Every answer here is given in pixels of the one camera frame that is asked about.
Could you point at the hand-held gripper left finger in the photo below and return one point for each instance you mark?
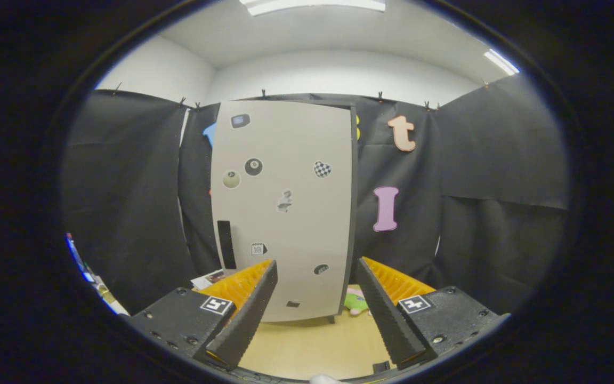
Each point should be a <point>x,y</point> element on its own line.
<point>253,309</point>

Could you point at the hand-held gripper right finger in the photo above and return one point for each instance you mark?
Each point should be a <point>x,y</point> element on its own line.
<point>384,314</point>

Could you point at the beige shoe cabinet door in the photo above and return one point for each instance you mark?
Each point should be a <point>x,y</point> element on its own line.
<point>291,224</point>

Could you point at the pink and green plush toy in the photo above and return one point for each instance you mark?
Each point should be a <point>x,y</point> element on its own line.
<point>356,304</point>

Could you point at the printed booklet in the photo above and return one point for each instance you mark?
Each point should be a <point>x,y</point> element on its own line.
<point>211,278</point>

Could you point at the small black block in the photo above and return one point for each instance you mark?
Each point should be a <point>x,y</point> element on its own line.
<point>381,367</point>

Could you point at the white object with gold part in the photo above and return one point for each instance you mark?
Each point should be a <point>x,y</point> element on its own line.
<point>105,296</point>

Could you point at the black backdrop cloth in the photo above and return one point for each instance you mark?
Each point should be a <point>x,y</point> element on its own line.
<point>126,186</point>

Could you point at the row of black cloth clips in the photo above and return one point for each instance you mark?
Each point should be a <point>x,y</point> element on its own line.
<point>380,97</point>

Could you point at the small ceiling light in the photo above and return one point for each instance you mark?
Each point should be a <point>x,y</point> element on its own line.
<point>501,62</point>

